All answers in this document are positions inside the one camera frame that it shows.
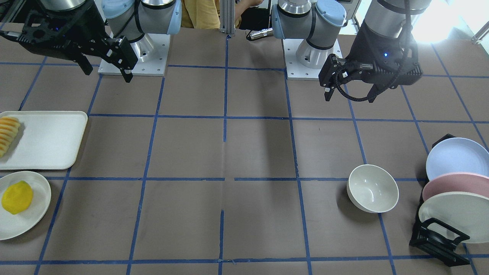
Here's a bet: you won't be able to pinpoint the white round plate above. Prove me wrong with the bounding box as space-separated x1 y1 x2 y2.
0 171 51 240

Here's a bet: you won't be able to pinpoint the person in yellow shirt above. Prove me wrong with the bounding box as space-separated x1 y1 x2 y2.
181 0 263 29

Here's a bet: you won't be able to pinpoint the white rectangular tray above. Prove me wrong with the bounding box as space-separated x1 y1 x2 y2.
0 111 88 170

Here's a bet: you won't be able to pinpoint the sliced mango pieces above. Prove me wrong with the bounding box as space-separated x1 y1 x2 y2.
0 116 21 158

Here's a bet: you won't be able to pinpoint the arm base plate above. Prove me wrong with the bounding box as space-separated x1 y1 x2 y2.
98 34 171 77
282 39 342 81

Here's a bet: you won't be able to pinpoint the black dish rack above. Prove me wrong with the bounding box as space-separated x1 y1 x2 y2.
409 134 471 267

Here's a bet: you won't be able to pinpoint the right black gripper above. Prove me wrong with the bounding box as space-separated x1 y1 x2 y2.
1 0 138 83

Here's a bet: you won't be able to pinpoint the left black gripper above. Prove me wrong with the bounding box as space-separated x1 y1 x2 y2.
319 23 423 103

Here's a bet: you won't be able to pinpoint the yellow lemon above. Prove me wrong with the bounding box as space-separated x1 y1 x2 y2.
1 181 34 215

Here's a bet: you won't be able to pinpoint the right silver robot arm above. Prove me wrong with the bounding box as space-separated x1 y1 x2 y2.
1 0 182 83

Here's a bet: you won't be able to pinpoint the white bowl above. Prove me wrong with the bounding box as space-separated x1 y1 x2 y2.
347 164 399 214

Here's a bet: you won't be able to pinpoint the aluminium frame post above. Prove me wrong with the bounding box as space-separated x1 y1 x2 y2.
219 0 236 36

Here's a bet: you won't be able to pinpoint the white plate in rack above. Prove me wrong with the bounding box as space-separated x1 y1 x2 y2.
418 191 489 243

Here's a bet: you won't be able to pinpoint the light blue plate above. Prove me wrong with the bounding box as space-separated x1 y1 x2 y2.
426 137 489 180

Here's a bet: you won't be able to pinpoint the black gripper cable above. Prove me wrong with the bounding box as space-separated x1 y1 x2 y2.
333 0 415 103

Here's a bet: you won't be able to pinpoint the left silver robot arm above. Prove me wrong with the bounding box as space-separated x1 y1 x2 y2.
246 0 430 103

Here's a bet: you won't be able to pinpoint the pink plate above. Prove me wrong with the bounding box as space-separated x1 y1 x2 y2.
421 172 489 201

